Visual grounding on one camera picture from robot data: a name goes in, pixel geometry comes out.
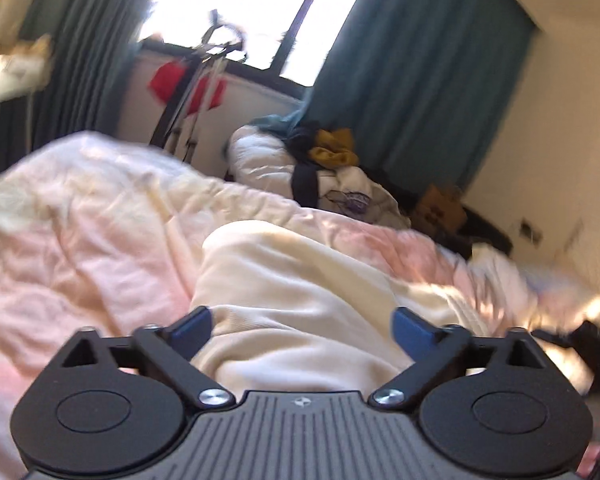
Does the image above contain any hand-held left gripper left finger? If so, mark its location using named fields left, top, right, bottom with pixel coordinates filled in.
left=60, top=306, right=235, bottom=409

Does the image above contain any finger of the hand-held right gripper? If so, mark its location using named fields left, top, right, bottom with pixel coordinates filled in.
left=534, top=327, right=583, bottom=351

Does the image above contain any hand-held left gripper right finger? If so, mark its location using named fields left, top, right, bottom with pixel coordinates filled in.
left=371, top=306, right=551, bottom=409

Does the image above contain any cream sweatshirt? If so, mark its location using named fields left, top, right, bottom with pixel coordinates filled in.
left=190, top=220, right=481, bottom=396

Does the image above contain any pink white duvet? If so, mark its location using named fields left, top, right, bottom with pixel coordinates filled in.
left=467, top=242, right=600, bottom=333

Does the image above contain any dark armchair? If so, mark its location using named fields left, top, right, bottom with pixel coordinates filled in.
left=405, top=185, right=513, bottom=256

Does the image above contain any brown paper bag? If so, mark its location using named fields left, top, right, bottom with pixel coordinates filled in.
left=412, top=183, right=468, bottom=233

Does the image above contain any pink bed sheet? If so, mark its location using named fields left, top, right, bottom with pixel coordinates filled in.
left=0, top=130, right=600, bottom=480

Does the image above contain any dark navy garment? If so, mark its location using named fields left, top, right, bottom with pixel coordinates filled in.
left=286, top=127, right=328, bottom=208

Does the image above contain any mustard yellow garment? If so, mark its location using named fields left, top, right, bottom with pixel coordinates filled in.
left=312, top=127, right=361, bottom=168

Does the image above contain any teal curtain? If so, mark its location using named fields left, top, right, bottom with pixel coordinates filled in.
left=0, top=0, right=171, bottom=166
left=305, top=0, right=536, bottom=201

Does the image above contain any red cloth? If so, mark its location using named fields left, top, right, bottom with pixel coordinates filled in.
left=147, top=57, right=228, bottom=113

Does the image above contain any folding stand with red cloth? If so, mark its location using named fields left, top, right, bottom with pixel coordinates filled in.
left=147, top=7, right=251, bottom=163

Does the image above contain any white dresser desk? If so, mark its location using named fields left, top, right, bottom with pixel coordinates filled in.
left=0, top=52, right=51, bottom=111

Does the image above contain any window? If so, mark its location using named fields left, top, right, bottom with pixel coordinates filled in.
left=137, top=0, right=381, bottom=100

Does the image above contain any wall socket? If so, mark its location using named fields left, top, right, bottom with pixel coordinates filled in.
left=517, top=217, right=543, bottom=242

